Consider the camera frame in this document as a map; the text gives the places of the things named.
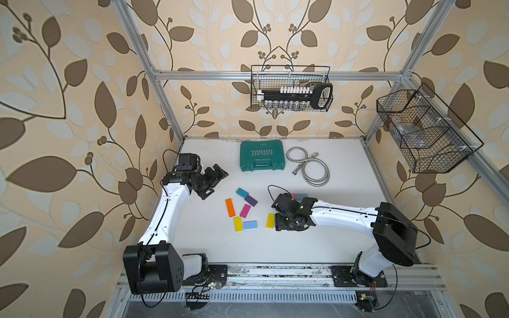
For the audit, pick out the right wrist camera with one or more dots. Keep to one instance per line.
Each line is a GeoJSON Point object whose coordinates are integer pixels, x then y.
{"type": "Point", "coordinates": [285, 204]}

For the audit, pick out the yellow block lower left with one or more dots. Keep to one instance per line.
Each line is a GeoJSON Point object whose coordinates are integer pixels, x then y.
{"type": "Point", "coordinates": [238, 224]}

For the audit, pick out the clear plastic bag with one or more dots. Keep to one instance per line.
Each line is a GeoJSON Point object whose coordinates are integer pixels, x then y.
{"type": "Point", "coordinates": [408, 135]}

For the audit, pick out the centre black wire basket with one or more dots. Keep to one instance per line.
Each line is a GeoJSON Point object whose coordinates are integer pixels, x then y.
{"type": "Point", "coordinates": [272, 77]}

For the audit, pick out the right black wire basket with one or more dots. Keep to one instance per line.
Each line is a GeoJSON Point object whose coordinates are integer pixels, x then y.
{"type": "Point", "coordinates": [450, 139]}

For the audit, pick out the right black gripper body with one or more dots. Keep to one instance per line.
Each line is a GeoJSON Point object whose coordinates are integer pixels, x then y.
{"type": "Point", "coordinates": [291, 218]}

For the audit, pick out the magenta block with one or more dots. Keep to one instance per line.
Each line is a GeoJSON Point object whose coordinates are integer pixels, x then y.
{"type": "Point", "coordinates": [245, 211]}

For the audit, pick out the black white socket set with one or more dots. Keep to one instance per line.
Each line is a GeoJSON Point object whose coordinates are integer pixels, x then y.
{"type": "Point", "coordinates": [315, 97]}

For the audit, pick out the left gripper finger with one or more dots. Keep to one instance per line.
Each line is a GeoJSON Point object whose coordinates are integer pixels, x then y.
{"type": "Point", "coordinates": [204, 193]}
{"type": "Point", "coordinates": [219, 173]}

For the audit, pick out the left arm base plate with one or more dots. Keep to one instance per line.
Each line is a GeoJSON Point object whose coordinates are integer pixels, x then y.
{"type": "Point", "coordinates": [214, 276]}

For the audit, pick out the orange long block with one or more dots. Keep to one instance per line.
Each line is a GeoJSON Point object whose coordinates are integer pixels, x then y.
{"type": "Point", "coordinates": [230, 207]}

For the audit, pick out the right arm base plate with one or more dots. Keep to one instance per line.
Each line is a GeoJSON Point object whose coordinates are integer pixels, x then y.
{"type": "Point", "coordinates": [347, 277]}

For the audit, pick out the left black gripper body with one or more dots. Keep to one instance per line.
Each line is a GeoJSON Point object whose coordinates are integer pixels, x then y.
{"type": "Point", "coordinates": [205, 180]}

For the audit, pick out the black wire basket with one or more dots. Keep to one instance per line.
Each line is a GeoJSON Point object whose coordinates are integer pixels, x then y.
{"type": "Point", "coordinates": [450, 139]}
{"type": "Point", "coordinates": [272, 77]}

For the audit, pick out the teal block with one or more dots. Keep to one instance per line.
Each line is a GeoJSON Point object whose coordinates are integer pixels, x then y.
{"type": "Point", "coordinates": [241, 192]}

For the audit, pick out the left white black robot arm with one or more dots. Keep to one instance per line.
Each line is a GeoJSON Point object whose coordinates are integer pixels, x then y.
{"type": "Point", "coordinates": [153, 265]}

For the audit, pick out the aluminium front rail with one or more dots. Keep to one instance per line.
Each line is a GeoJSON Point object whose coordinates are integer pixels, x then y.
{"type": "Point", "coordinates": [286, 276]}

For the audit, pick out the light blue block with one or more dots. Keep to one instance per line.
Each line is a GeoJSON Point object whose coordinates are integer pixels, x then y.
{"type": "Point", "coordinates": [300, 196]}
{"type": "Point", "coordinates": [248, 225]}

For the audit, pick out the purple block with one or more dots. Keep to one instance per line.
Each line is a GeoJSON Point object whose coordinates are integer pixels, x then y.
{"type": "Point", "coordinates": [251, 201]}

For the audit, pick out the light blue flat block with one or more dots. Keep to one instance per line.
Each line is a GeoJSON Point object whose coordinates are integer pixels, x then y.
{"type": "Point", "coordinates": [248, 225]}

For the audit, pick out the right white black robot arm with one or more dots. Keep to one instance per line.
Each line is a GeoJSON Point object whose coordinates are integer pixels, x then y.
{"type": "Point", "coordinates": [394, 234]}

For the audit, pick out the short yellow block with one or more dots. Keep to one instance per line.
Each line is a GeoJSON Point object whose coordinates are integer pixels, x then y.
{"type": "Point", "coordinates": [270, 223]}

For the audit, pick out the green plastic tool case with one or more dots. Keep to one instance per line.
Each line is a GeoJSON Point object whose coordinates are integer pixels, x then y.
{"type": "Point", "coordinates": [262, 155]}

